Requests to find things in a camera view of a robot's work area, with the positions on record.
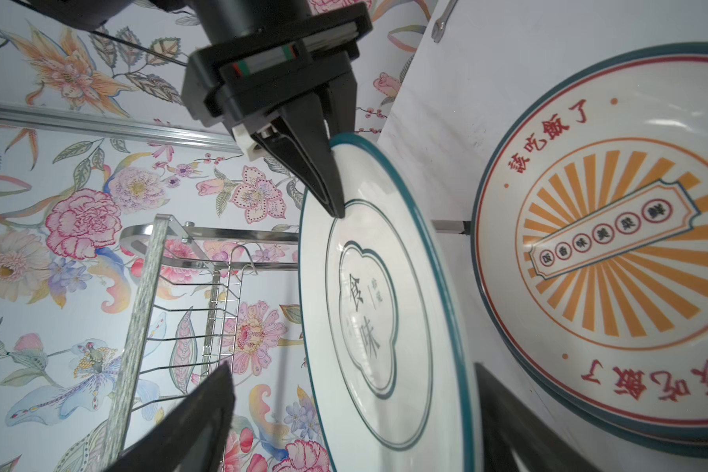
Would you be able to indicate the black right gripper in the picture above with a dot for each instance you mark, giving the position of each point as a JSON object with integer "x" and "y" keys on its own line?
{"x": 272, "y": 67}

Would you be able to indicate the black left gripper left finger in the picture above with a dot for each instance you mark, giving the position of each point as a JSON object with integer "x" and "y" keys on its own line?
{"x": 193, "y": 436}

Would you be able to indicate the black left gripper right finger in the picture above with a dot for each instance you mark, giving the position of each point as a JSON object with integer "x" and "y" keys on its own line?
{"x": 514, "y": 438}

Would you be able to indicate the white plate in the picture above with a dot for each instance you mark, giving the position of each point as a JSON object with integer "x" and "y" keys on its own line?
{"x": 384, "y": 337}
{"x": 590, "y": 245}

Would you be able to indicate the two-tier metal dish rack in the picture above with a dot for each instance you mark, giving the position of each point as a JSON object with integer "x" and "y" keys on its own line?
{"x": 191, "y": 285}

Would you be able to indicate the metal wrench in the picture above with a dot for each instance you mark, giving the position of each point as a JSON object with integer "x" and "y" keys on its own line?
{"x": 439, "y": 27}

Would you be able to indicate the aluminium corner frame post right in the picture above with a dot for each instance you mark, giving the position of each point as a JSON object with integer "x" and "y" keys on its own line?
{"x": 80, "y": 123}

